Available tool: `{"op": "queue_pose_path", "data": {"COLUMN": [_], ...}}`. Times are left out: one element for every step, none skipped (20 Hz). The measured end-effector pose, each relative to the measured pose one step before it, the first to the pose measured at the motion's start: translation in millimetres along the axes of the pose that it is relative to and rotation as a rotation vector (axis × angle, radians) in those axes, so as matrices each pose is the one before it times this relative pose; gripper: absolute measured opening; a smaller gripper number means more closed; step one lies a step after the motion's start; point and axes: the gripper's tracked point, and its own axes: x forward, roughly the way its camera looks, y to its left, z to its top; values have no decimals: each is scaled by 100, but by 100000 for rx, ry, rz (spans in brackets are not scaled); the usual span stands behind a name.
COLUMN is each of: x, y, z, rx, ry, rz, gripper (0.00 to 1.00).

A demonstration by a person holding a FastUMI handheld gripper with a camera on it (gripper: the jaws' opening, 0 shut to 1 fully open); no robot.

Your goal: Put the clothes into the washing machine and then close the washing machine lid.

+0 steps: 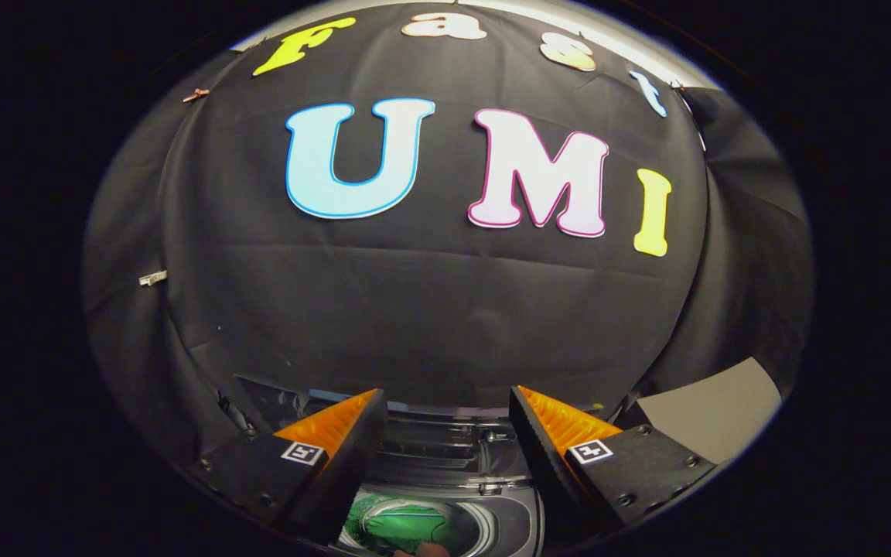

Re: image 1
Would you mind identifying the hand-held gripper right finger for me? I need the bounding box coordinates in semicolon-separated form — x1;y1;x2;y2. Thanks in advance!
507;385;723;547

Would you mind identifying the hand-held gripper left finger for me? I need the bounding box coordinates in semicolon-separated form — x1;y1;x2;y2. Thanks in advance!
185;388;391;547

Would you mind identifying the grey washing machine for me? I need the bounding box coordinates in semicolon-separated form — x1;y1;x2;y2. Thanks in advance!
217;375;641;557

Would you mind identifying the green polo shirt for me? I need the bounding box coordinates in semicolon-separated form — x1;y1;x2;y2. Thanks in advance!
343;495;486;556

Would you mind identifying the grey cabinet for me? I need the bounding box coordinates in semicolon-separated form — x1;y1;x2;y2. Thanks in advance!
634;357;783;466

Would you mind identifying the black backdrop cloth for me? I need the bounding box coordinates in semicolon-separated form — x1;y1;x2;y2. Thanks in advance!
82;2;814;480

